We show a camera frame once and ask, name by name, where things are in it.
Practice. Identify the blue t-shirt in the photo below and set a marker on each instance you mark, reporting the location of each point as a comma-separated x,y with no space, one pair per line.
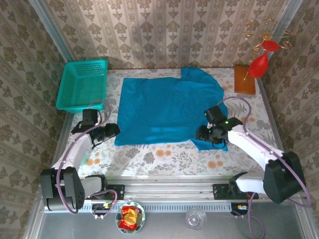
162,107

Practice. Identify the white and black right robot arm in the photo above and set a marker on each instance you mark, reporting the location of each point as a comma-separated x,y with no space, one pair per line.
249,147

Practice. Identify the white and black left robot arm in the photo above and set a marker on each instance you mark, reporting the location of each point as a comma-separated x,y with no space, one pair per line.
74,154

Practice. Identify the floral tablecloth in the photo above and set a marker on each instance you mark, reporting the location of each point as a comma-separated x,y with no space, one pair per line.
174,161

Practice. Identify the teal plastic basket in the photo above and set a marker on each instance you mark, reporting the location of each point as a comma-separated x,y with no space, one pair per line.
79,84

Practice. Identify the orange wooden block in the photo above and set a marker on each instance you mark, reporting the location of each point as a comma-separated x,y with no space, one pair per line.
244,81

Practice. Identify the red plastic wine glass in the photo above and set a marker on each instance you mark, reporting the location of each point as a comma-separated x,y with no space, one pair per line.
258,66

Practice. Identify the clear glass tumbler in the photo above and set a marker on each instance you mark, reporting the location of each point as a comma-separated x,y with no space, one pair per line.
196,218

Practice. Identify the red yellow snack bag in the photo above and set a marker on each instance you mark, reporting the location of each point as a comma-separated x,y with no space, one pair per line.
129,217

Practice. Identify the patterned round plate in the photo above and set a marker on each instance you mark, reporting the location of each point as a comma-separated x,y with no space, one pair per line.
142,219

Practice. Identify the grey metal tray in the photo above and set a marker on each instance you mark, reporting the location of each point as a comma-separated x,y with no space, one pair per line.
162,226

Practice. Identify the red and gold ornament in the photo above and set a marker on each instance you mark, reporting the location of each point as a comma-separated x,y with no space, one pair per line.
264,37

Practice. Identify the aluminium frame rail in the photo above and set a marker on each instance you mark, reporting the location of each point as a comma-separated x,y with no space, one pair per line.
169,189

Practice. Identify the aluminium frame post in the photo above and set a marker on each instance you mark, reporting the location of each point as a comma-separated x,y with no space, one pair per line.
52,32
284,22

